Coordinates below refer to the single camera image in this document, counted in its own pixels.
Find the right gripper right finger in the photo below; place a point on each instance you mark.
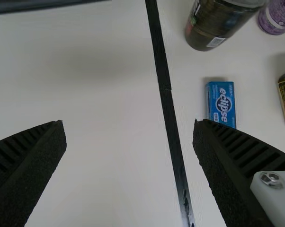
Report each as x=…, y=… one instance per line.
x=232, y=170

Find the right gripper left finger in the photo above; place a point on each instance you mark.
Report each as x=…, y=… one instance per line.
x=21, y=165

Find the blue box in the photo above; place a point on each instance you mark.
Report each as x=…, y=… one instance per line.
x=221, y=101

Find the black strip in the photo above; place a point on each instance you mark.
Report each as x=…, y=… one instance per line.
x=166, y=94

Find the dark coffee bottle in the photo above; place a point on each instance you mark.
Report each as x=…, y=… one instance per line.
x=213, y=21

